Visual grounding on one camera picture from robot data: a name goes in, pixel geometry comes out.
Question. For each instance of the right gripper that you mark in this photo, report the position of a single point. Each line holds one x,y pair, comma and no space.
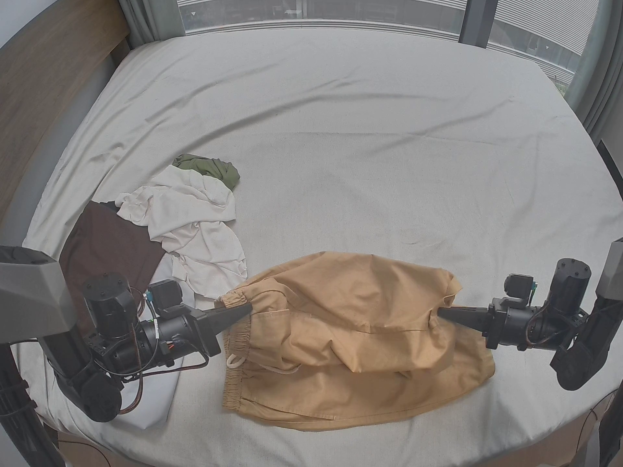
513,326

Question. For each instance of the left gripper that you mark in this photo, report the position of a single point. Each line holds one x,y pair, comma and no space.
185,336

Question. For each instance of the tan shorts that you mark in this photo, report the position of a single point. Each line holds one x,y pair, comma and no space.
340,299

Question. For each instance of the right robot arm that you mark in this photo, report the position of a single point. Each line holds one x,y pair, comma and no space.
569,280

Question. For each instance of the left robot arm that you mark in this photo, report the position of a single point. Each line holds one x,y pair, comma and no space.
29,290

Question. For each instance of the bed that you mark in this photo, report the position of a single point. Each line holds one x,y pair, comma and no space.
365,139

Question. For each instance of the pale grey garment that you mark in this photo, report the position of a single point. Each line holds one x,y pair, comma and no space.
151,397

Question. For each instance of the cream white garment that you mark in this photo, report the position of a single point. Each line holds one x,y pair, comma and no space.
204,246

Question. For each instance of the brown garment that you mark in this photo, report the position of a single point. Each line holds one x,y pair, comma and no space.
112,246

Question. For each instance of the black garment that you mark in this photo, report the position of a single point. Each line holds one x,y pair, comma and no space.
109,206

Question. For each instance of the green garment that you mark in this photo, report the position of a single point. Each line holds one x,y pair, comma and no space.
209,168

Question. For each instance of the grey-green curtain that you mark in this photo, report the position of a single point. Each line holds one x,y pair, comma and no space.
146,8
603,66

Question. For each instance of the window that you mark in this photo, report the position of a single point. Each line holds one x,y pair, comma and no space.
482,8

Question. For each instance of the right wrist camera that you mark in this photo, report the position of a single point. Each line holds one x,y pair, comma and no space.
518,287

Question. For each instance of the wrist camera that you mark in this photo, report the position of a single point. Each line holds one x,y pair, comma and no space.
165,297
518,287

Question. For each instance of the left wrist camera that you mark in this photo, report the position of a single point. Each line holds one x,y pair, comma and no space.
165,297

